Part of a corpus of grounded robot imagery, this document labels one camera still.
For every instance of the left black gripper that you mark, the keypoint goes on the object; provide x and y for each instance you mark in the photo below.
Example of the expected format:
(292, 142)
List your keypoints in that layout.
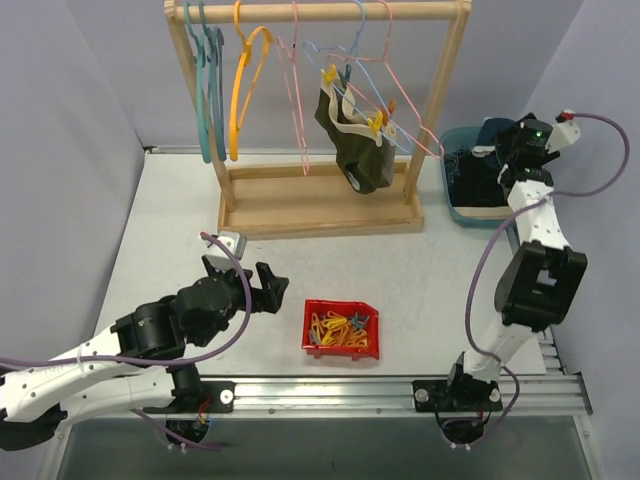
(255, 292)

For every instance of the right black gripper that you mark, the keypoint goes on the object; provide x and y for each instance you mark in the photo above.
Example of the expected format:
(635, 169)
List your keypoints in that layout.
(507, 151)

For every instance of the navy blue underwear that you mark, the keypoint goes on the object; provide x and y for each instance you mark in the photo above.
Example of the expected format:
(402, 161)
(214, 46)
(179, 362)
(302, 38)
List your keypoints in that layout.
(485, 144)

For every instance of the pink wire hanger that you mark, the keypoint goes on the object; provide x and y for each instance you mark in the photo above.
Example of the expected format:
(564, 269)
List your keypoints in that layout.
(427, 142)
(287, 55)

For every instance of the teal clip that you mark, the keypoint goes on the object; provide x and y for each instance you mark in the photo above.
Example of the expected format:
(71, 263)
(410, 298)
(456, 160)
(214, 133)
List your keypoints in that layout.
(345, 75)

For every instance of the grey underwear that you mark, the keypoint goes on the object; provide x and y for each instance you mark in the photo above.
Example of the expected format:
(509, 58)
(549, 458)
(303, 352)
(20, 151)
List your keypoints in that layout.
(369, 145)

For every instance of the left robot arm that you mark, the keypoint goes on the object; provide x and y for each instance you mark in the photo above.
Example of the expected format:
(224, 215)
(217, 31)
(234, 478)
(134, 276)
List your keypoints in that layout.
(135, 363)

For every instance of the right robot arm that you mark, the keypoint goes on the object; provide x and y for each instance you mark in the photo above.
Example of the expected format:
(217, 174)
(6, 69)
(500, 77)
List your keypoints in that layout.
(540, 282)

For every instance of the black underwear in basin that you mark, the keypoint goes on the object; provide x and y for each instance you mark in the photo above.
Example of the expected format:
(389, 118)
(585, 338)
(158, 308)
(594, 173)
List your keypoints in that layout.
(472, 187)

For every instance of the wooden hanger rack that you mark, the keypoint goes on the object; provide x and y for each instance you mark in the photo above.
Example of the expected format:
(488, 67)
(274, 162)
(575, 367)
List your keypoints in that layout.
(264, 194)

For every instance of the dark olive underwear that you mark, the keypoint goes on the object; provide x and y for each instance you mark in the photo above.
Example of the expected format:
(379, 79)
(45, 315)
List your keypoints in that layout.
(326, 115)

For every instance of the orange plastic hanger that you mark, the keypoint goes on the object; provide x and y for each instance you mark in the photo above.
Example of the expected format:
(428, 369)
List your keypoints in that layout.
(239, 110)

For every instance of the blue-grey plastic hanger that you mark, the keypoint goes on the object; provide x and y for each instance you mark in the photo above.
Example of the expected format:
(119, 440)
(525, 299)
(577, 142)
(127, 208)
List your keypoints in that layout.
(213, 40)

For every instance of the teal plastic hanger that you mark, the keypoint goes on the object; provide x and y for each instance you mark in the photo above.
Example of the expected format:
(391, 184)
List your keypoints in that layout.
(200, 63)

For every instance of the pile of coloured clips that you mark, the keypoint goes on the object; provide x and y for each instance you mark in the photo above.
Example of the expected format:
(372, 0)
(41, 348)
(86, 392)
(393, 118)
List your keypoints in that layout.
(336, 330)

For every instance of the red plastic bin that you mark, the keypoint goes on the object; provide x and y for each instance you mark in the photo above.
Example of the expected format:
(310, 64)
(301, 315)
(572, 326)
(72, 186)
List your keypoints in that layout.
(346, 308)

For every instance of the teal plastic basin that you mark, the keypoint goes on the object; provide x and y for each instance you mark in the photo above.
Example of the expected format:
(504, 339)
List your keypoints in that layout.
(454, 139)

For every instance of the lower yellow clip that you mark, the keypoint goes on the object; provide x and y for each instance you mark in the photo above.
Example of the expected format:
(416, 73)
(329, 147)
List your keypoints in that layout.
(375, 123)

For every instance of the yellow clip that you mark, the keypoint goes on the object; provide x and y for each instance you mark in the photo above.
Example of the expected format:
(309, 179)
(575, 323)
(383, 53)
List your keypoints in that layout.
(330, 75)
(375, 123)

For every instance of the upper yellow clip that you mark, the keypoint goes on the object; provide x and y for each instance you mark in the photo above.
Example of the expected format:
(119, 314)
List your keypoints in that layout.
(330, 75)

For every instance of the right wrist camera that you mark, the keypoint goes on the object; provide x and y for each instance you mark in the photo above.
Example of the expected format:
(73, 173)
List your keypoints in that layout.
(565, 132)

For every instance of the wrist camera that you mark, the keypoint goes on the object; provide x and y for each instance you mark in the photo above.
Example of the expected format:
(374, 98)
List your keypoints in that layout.
(224, 250)
(565, 132)

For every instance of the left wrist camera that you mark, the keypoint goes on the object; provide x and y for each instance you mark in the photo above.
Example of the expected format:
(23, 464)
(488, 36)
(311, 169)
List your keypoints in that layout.
(224, 250)

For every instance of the light blue wire hanger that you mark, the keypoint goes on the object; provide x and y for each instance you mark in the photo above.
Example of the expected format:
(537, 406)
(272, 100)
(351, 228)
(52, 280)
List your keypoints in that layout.
(339, 50)

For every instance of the aluminium rail base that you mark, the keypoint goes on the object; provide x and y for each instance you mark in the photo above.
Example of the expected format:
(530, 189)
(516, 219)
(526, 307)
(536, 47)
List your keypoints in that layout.
(320, 395)

